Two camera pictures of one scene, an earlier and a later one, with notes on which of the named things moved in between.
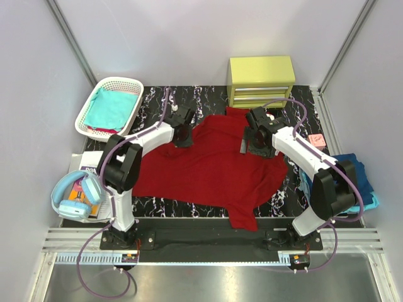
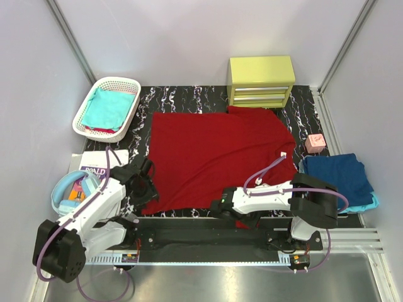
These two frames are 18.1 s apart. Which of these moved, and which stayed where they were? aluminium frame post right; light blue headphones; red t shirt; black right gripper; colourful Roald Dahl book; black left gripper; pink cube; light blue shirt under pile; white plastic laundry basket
Moved: red t shirt; black left gripper; black right gripper
Stayed: light blue shirt under pile; colourful Roald Dahl book; pink cube; light blue headphones; aluminium frame post right; white plastic laundry basket
